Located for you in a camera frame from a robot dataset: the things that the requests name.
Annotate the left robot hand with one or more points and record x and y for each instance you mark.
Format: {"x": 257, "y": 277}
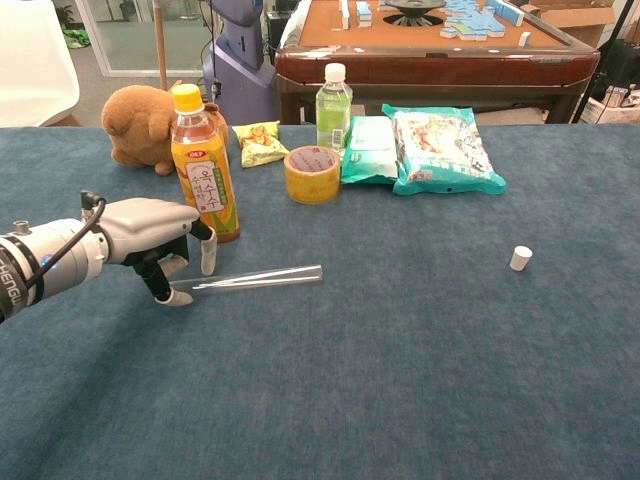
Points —
{"x": 145, "y": 220}

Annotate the clear glass test tube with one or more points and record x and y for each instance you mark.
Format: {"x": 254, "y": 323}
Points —
{"x": 260, "y": 278}

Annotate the white tube cap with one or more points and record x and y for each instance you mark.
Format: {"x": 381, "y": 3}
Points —
{"x": 520, "y": 259}

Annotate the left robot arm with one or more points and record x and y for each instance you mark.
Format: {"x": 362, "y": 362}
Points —
{"x": 55, "y": 255}

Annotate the corn tea bottle yellow cap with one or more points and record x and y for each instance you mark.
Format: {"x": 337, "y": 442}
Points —
{"x": 205, "y": 185}

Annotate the brown capybara plush toy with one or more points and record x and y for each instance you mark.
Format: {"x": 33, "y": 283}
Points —
{"x": 137, "y": 125}

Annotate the yellow snack bag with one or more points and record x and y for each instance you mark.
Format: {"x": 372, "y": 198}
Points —
{"x": 257, "y": 145}

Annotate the yellow tape roll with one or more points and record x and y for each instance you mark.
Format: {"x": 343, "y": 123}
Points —
{"x": 312, "y": 187}

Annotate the blue-grey machine base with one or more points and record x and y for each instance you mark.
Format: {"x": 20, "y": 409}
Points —
{"x": 240, "y": 65}

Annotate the white chair wooden legs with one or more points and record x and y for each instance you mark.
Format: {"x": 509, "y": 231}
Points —
{"x": 30, "y": 65}

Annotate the clear water bottle green label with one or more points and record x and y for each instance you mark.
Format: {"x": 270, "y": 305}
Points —
{"x": 332, "y": 115}

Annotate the green potted plant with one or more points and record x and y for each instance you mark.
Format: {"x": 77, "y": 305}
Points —
{"x": 64, "y": 16}

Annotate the teal wet wipes pack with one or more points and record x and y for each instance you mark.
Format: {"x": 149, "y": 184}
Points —
{"x": 367, "y": 150}

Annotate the white cloth bundle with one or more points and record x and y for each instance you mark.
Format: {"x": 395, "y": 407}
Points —
{"x": 295, "y": 25}

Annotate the blue felt table mat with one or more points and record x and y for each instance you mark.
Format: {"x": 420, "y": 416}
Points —
{"x": 350, "y": 375}

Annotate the blue white mahjong tile stack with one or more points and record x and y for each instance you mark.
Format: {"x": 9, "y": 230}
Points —
{"x": 345, "y": 14}
{"x": 364, "y": 14}

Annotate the teal noodle package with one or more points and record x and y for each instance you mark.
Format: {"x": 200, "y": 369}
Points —
{"x": 440, "y": 150}

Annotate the brown mahjong table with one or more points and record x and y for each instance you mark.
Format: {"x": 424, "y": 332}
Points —
{"x": 440, "y": 70}

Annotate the black mahjong dice dome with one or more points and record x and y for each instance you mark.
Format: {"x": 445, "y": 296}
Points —
{"x": 414, "y": 11}

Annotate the blue white mahjong tile row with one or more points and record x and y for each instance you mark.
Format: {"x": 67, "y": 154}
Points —
{"x": 506, "y": 13}

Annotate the lone white mahjong tile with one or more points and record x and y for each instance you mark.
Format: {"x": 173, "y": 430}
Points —
{"x": 524, "y": 39}

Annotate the brown cardboard box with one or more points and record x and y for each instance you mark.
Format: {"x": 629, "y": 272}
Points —
{"x": 575, "y": 22}

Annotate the white box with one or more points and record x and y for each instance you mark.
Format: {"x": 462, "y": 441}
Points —
{"x": 607, "y": 107}

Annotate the black tripod stand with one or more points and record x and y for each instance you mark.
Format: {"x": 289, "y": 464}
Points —
{"x": 597, "y": 65}

